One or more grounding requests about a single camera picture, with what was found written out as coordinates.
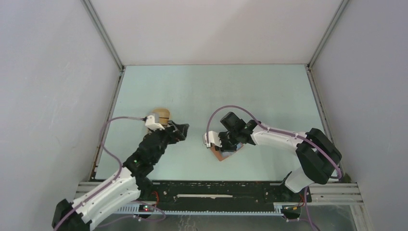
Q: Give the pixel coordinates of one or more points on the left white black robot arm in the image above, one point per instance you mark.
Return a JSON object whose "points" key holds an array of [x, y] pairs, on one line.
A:
{"points": [[127, 184]]}

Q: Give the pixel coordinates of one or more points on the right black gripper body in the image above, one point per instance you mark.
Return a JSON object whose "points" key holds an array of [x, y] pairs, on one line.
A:
{"points": [[229, 141]]}

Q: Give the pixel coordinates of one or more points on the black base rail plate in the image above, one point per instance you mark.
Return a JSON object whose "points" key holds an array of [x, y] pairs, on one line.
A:
{"points": [[221, 196]]}

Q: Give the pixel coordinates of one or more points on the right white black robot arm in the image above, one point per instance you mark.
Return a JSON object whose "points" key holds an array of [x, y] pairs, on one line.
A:
{"points": [[317, 155]]}

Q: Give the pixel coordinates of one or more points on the aluminium frame rail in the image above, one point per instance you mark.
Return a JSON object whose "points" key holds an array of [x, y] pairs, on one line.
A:
{"points": [[328, 194]]}

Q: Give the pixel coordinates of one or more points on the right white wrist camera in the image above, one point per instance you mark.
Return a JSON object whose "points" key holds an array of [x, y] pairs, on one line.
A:
{"points": [[211, 139]]}

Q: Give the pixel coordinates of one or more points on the yellow oval tray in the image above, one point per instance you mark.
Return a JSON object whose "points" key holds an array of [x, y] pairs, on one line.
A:
{"points": [[164, 116]]}

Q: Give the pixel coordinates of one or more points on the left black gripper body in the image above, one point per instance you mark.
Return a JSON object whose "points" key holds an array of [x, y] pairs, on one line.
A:
{"points": [[166, 137]]}

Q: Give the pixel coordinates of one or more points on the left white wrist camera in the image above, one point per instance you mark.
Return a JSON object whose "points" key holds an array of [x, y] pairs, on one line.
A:
{"points": [[152, 123]]}

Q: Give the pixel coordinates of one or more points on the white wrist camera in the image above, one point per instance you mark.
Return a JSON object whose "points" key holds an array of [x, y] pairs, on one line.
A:
{"points": [[211, 139], [152, 123]]}

